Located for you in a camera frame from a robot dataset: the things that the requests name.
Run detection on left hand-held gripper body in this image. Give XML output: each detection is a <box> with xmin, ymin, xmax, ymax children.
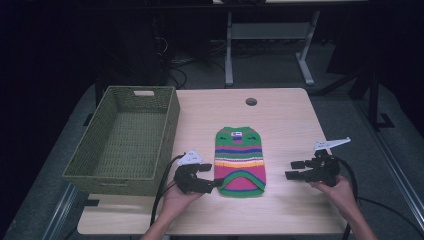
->
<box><xmin>173</xmin><ymin>149</ymin><xmax>216</xmax><ymax>195</ymax></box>

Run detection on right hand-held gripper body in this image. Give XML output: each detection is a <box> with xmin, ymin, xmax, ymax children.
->
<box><xmin>303</xmin><ymin>136</ymin><xmax>352</xmax><ymax>188</ymax></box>

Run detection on striped knitted pet sweater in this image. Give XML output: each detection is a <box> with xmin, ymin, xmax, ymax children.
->
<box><xmin>213</xmin><ymin>125</ymin><xmax>267</xmax><ymax>198</ymax></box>

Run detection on green woven basket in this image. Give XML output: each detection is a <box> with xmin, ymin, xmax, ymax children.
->
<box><xmin>62</xmin><ymin>85</ymin><xmax>181</xmax><ymax>197</ymax></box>

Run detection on person's left hand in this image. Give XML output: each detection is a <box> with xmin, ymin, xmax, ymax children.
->
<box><xmin>161</xmin><ymin>181</ymin><xmax>205</xmax><ymax>218</ymax></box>

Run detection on person's right hand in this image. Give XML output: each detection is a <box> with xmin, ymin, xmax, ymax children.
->
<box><xmin>309</xmin><ymin>174</ymin><xmax>362</xmax><ymax>220</ymax></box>

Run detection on white-legged desk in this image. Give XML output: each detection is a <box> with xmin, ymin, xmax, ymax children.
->
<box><xmin>212</xmin><ymin>0</ymin><xmax>369</xmax><ymax>88</ymax></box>

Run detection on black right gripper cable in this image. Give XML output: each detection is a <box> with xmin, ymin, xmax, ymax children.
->
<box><xmin>334</xmin><ymin>156</ymin><xmax>360</xmax><ymax>240</ymax></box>

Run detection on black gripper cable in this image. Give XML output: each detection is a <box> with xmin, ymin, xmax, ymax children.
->
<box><xmin>334</xmin><ymin>156</ymin><xmax>360</xmax><ymax>240</ymax></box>
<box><xmin>149</xmin><ymin>153</ymin><xmax>186</xmax><ymax>228</ymax></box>

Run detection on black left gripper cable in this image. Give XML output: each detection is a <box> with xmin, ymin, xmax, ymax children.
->
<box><xmin>149</xmin><ymin>153</ymin><xmax>186</xmax><ymax>228</ymax></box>

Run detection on metal floor rail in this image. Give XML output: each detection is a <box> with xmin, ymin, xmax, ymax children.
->
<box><xmin>42</xmin><ymin>182</ymin><xmax>80</xmax><ymax>240</ymax></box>
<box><xmin>352</xmin><ymin>99</ymin><xmax>424</xmax><ymax>232</ymax></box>

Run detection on thin black floor cable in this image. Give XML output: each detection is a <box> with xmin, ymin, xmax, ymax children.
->
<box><xmin>357</xmin><ymin>196</ymin><xmax>424</xmax><ymax>236</ymax></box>

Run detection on tangled black floor cables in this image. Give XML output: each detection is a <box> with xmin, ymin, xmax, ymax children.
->
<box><xmin>154</xmin><ymin>34</ymin><xmax>229</xmax><ymax>90</ymax></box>

